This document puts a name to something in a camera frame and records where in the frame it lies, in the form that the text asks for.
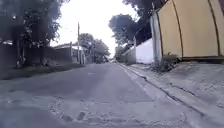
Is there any concrete pavement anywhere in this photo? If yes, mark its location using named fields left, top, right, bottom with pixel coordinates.
left=119, top=61, right=224, bottom=125

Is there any dark wall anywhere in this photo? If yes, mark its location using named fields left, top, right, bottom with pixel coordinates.
left=0, top=42, right=74, bottom=68

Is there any low building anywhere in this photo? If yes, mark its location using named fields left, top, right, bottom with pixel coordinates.
left=52, top=41, right=88, bottom=65

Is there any concrete gate post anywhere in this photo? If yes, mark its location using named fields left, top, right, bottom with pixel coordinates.
left=149, top=10, right=164, bottom=68

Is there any white wall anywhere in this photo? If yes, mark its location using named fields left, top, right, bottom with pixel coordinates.
left=121, top=37, right=154, bottom=65

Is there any row of trees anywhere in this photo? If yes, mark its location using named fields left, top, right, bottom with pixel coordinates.
left=0, top=0, right=71, bottom=68

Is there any yellow panel gate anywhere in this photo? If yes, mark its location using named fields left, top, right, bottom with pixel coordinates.
left=157, top=0, right=224, bottom=62

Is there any grass verge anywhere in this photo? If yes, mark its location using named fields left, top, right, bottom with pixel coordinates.
left=0, top=62, right=87, bottom=81

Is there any pole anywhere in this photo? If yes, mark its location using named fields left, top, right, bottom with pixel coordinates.
left=76, top=21, right=81, bottom=64

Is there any grey concrete road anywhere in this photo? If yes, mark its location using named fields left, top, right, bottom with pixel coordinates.
left=0, top=61, right=224, bottom=128

